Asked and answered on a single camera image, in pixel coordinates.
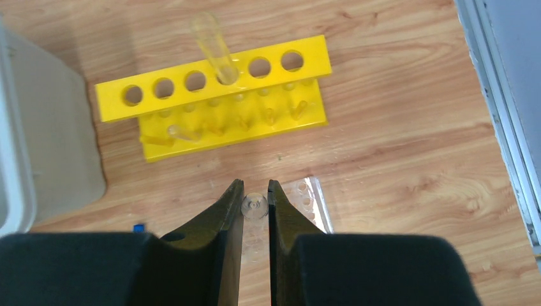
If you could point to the clear glass test tube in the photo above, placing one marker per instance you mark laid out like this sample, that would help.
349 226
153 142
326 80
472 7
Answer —
209 37

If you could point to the small clear tube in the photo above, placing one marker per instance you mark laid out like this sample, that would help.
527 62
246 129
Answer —
254 206

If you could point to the yellow test tube rack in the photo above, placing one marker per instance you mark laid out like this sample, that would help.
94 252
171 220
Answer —
185 109

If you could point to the blue cap tube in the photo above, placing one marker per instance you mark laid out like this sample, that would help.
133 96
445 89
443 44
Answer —
139 228

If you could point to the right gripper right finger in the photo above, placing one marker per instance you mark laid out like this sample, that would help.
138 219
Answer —
310 267

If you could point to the beige plastic bin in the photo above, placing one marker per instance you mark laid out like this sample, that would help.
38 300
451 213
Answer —
50 162

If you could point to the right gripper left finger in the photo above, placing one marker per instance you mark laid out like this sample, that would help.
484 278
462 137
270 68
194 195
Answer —
198 263

